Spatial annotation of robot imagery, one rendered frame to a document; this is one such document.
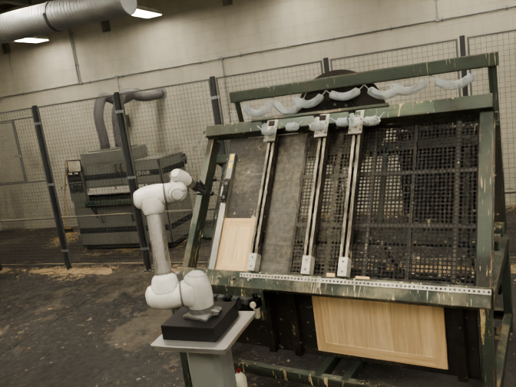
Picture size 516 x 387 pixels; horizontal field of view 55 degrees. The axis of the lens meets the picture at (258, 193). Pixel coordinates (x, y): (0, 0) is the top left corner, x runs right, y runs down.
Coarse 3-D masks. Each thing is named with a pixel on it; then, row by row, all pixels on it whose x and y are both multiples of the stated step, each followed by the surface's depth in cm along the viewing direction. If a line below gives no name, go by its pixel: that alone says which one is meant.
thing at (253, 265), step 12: (276, 120) 385; (264, 132) 374; (276, 144) 387; (276, 156) 386; (264, 168) 380; (264, 180) 377; (264, 192) 372; (264, 204) 368; (264, 216) 368; (264, 228) 367; (252, 240) 362; (252, 252) 359; (252, 264) 355
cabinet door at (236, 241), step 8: (224, 224) 387; (232, 224) 383; (240, 224) 379; (248, 224) 376; (224, 232) 384; (232, 232) 381; (240, 232) 377; (248, 232) 374; (224, 240) 381; (232, 240) 378; (240, 240) 374; (248, 240) 371; (224, 248) 379; (232, 248) 376; (240, 248) 372; (248, 248) 368; (224, 256) 376; (232, 256) 373; (240, 256) 369; (248, 256) 366; (224, 264) 374; (232, 264) 370; (240, 264) 367
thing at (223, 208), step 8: (232, 160) 402; (232, 168) 400; (232, 176) 399; (232, 184) 399; (224, 208) 389; (224, 216) 389; (216, 232) 385; (216, 240) 383; (216, 248) 380; (216, 256) 378; (216, 264) 377
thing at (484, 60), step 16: (416, 64) 367; (432, 64) 361; (448, 64) 356; (464, 64) 351; (480, 64) 346; (496, 64) 341; (320, 80) 406; (336, 80) 399; (352, 80) 393; (368, 80) 387; (384, 80) 381; (496, 80) 348; (240, 96) 447; (256, 96) 438; (272, 96) 431; (496, 96) 352; (240, 112) 457
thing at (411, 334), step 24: (336, 312) 350; (360, 312) 341; (384, 312) 332; (408, 312) 323; (432, 312) 315; (336, 336) 355; (360, 336) 345; (384, 336) 336; (408, 336) 327; (432, 336) 319; (408, 360) 331; (432, 360) 322
